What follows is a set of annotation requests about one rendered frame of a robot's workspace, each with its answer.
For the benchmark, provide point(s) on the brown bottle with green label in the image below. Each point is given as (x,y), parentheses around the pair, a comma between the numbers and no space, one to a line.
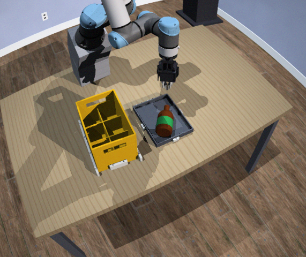
(164,124)

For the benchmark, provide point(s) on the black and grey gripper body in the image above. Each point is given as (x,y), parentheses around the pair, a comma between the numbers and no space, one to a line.
(167,73)

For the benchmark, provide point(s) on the yellow divided crate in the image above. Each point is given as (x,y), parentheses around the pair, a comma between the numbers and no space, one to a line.
(107,121)

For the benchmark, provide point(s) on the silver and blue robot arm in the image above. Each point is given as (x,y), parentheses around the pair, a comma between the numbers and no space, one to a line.
(95,17)

